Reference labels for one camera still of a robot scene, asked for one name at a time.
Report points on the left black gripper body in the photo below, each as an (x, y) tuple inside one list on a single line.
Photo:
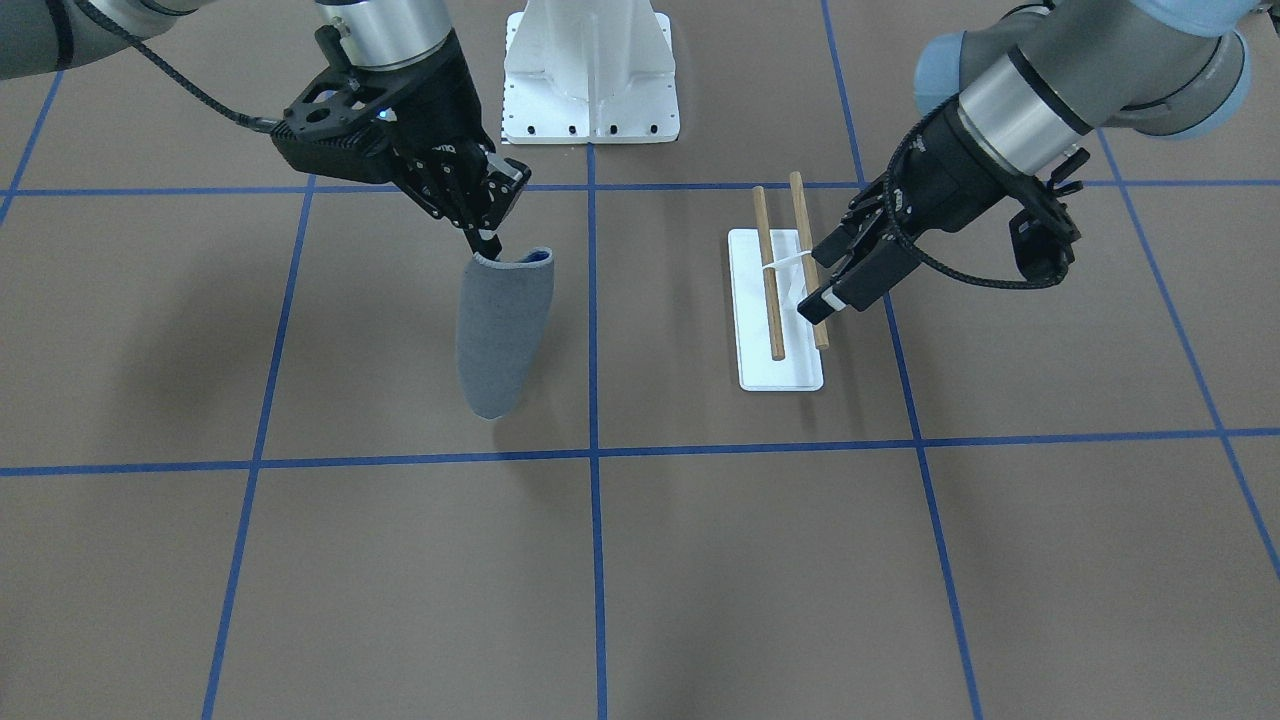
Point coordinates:
[(950, 170)]

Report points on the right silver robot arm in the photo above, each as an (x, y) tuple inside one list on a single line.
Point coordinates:
[(45, 37)]

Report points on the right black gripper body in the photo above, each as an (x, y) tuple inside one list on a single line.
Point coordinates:
[(437, 108)]

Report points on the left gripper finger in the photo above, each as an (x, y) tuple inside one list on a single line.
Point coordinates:
[(845, 241), (859, 283)]

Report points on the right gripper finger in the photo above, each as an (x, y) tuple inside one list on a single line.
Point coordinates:
[(483, 242)]

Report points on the white central pedestal column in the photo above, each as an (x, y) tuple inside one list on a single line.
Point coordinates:
[(597, 72)]

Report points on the grey blue microfibre towel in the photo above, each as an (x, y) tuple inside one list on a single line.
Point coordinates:
[(504, 310)]

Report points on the upper wooden rack dowel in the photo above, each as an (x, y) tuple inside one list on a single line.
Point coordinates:
[(804, 231)]

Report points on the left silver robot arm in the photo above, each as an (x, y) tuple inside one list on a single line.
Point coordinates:
[(1004, 112)]

